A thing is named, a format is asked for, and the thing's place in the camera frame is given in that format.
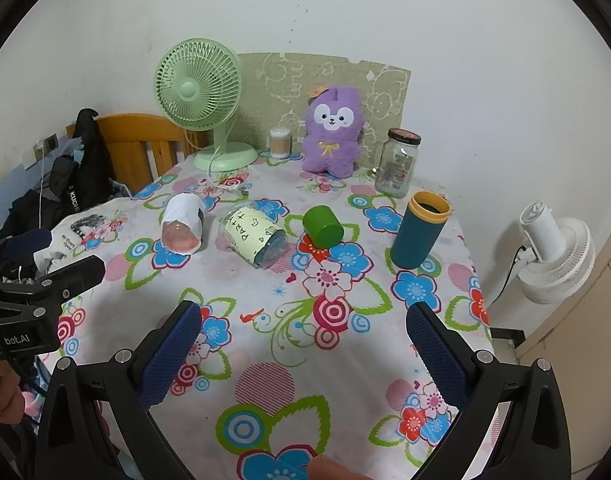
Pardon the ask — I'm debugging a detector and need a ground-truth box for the beige patterned board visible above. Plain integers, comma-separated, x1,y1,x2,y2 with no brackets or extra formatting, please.
235,51,413,162

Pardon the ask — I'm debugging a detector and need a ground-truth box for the white fan cable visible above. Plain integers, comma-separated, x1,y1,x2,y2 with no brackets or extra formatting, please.
184,129,251,199

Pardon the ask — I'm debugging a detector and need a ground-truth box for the teal cup with yellow rim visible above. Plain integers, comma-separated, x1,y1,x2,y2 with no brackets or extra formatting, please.
390,190,453,270

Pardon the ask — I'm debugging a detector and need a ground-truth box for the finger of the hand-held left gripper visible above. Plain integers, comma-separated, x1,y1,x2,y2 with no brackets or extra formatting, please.
0,229,54,273
34,255,107,308

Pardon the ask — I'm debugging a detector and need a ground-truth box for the wall socket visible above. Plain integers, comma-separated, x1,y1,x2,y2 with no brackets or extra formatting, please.
32,133,60,164

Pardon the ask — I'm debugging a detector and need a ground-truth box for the green plastic cup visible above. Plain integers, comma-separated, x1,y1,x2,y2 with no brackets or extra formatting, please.
302,204,345,251

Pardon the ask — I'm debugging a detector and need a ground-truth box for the white printed cloth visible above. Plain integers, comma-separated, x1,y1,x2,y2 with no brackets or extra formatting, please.
32,199,132,277

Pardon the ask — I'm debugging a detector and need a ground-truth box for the green desk fan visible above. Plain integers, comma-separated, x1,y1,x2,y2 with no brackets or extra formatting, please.
154,37,259,172

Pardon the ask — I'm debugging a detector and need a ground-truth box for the floral tablecloth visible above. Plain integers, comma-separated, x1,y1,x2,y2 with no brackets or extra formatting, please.
35,152,506,480

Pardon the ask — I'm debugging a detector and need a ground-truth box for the person's right hand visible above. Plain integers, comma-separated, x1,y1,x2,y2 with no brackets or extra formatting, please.
307,454,379,480

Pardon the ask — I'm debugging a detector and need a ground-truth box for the purple plush toy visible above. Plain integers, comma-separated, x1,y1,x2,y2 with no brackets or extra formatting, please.
301,86,369,180

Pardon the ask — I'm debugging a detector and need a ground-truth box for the black fan cable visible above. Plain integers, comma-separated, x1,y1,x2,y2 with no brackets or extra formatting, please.
485,244,525,307

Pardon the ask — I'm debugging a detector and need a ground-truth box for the cotton swab container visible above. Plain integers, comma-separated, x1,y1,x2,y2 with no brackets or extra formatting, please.
268,127,292,160

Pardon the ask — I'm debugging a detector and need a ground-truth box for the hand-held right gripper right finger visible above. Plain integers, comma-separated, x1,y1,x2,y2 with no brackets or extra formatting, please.
405,301,571,480

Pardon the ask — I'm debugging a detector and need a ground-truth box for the glass jar with lid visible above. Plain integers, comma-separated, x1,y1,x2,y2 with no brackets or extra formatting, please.
374,128,422,197

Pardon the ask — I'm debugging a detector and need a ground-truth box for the white clip fan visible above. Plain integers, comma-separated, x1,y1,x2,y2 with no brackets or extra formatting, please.
515,200,597,305

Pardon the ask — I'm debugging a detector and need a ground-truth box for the clear cup with yellow label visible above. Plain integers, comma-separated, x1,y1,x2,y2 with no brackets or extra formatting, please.
219,204,287,270

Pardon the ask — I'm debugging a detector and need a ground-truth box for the pink cup with white wrap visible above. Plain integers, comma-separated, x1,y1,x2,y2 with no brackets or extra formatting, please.
160,192,206,255

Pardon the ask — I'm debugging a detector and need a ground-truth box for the black clothing pile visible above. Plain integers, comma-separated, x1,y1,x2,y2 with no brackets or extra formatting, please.
0,108,132,241

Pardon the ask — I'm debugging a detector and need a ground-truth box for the person's left hand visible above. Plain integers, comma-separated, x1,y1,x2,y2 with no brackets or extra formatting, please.
0,359,27,427

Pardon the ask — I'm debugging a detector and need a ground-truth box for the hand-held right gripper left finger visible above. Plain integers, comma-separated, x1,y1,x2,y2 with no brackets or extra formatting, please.
35,300,203,480

